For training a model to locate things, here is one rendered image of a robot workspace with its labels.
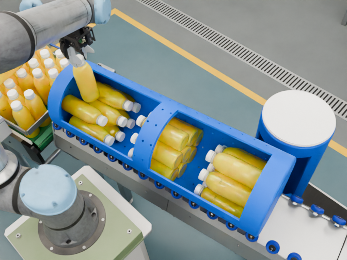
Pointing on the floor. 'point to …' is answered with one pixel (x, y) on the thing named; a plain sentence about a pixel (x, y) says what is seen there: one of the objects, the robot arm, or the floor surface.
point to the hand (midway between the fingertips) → (78, 59)
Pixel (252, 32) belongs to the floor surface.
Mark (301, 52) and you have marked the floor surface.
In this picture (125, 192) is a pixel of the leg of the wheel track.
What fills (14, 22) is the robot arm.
